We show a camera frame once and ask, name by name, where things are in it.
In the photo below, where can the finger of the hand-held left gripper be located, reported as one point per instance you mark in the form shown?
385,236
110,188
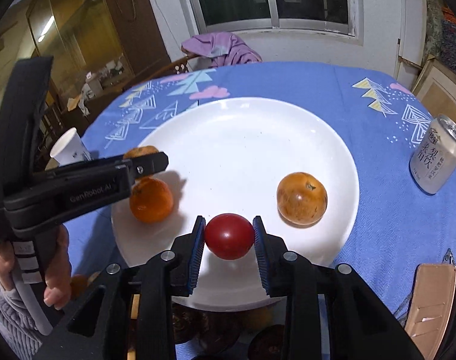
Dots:
149,162

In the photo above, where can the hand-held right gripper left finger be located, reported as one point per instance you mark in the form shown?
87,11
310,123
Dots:
198,255

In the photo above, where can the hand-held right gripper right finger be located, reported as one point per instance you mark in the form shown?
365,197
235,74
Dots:
261,255

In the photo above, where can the red tomato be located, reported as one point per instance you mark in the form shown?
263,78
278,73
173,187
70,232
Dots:
230,236

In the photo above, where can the orange mandarin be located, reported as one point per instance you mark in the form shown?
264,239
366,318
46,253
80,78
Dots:
151,200
141,152

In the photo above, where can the white oval plate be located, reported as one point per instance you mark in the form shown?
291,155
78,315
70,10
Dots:
231,150

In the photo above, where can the person's left forearm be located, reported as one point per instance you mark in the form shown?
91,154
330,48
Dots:
6,318

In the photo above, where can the person's left hand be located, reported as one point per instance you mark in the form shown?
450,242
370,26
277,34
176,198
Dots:
58,270

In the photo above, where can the white printed paper cup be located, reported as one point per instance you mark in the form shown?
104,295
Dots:
68,146

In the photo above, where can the crumpled white paper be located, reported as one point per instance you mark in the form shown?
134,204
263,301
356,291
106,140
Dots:
78,104

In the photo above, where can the yellow round fruit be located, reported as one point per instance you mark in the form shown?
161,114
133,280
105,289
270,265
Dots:
258,317

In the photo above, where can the orange speckled round fruit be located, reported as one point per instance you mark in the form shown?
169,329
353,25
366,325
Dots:
301,198

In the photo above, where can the dark purple plum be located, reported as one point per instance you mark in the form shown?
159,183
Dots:
271,341

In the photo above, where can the wooden chair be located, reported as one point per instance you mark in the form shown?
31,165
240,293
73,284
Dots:
164,66

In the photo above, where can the small brownish orange fruit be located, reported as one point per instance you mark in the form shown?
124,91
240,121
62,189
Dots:
78,285

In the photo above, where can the blue printed tablecloth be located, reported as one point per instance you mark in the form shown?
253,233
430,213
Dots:
381,213

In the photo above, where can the purple cloth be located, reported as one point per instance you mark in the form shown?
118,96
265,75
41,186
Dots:
228,50

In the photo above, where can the wooden glass-door cabinet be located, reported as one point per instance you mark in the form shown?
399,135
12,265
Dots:
138,15

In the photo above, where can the brown leather wallet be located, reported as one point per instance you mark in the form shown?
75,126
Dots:
434,292

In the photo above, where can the beige drink can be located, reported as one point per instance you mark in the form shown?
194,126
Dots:
434,157

